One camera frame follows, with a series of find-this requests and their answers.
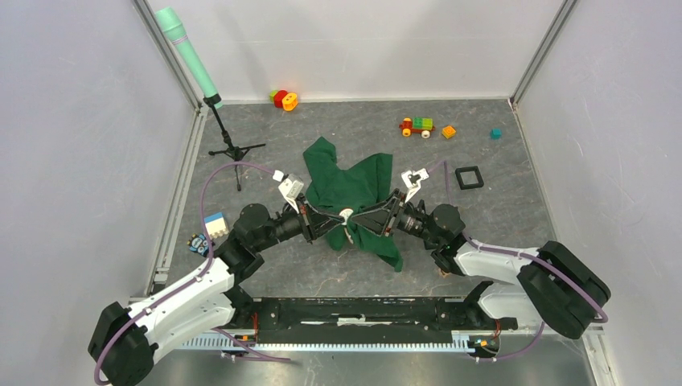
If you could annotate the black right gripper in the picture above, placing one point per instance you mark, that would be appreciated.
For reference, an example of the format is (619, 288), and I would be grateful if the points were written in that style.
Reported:
(383, 217)

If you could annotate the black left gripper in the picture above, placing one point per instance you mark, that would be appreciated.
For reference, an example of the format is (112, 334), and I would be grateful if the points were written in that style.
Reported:
(315, 223)

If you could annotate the green fabric garment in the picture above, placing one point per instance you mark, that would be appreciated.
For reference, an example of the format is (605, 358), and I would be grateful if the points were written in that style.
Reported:
(362, 185)

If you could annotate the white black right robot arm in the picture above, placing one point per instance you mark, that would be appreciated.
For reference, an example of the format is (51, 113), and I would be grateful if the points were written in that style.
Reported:
(549, 284)

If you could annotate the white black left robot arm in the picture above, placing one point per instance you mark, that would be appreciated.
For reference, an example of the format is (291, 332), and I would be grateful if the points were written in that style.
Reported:
(129, 340)

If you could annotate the blue white toy brick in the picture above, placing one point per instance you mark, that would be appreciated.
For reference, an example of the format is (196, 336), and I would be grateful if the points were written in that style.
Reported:
(216, 226)

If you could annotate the colourful toy brick car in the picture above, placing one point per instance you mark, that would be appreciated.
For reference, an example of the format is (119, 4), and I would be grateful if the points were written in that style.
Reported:
(421, 126)

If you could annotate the black tripod microphone stand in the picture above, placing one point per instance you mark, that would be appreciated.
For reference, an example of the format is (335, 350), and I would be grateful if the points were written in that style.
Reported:
(235, 153)

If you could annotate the orange toy brick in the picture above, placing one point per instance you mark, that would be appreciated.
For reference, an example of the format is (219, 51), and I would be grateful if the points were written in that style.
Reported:
(448, 132)

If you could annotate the blue cartoon badge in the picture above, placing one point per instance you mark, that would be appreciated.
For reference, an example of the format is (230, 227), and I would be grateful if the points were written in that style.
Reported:
(198, 244)

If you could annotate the red orange green toy blocks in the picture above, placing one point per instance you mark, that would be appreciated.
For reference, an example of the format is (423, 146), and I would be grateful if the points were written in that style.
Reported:
(283, 99)

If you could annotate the teal small cube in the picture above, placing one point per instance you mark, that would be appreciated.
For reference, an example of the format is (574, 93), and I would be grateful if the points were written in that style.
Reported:
(496, 134)

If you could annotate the mint green microphone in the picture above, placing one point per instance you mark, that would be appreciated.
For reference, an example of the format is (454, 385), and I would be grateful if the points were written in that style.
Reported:
(172, 27)

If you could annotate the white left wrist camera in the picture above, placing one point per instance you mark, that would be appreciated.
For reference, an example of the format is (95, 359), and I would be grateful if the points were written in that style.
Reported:
(290, 187)

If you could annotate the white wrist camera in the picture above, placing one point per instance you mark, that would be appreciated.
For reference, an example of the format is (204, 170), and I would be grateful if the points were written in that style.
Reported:
(412, 179)
(290, 187)

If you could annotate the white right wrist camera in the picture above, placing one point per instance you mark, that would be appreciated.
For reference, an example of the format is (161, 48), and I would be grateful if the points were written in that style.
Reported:
(412, 179)

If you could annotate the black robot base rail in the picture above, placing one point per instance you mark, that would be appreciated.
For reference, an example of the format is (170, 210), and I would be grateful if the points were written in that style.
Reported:
(364, 320)

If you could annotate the black square frame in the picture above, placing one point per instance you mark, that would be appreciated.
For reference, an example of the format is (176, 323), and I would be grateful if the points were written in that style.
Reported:
(469, 178)

